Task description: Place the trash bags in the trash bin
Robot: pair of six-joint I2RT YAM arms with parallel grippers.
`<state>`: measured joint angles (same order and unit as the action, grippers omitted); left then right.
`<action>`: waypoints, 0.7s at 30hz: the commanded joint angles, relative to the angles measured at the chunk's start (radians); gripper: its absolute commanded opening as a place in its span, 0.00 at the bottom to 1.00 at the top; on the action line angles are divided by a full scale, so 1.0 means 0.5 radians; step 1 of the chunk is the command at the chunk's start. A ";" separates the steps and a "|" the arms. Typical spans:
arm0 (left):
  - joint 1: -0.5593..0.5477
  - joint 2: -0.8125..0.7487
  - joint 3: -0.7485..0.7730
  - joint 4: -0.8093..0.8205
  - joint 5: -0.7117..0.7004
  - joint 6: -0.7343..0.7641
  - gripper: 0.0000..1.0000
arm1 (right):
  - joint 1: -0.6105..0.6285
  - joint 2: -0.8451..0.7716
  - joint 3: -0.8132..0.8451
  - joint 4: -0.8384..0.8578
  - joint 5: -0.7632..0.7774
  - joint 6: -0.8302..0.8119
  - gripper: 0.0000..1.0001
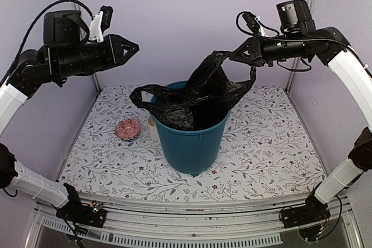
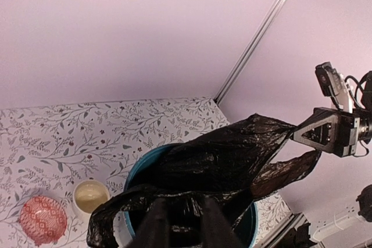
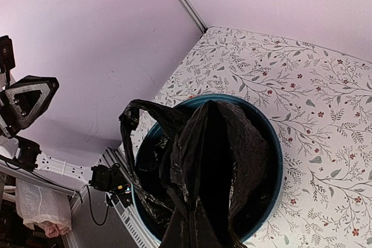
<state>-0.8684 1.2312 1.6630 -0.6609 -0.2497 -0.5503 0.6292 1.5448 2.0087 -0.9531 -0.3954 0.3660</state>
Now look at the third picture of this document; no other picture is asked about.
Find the floral patterned table mat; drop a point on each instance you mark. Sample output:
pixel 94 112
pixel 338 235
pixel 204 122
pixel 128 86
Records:
pixel 319 104

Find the front aluminium rail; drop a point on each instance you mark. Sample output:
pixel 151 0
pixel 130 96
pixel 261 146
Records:
pixel 116 201

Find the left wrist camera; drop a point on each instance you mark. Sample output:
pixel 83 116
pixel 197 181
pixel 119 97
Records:
pixel 7 59

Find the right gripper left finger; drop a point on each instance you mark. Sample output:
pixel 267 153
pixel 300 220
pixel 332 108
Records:
pixel 182 230

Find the white plastic bag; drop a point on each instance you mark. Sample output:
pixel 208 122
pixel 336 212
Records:
pixel 44 208

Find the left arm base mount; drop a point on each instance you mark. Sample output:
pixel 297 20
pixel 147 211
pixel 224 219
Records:
pixel 112 180

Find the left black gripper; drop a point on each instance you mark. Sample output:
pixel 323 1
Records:
pixel 24 101

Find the black plastic trash bag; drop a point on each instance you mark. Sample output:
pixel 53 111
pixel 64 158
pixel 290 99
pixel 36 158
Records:
pixel 213 153

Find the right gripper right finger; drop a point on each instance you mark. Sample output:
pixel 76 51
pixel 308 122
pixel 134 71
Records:
pixel 218 216

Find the teal plastic trash bin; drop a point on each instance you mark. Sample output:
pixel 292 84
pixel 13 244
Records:
pixel 261 205

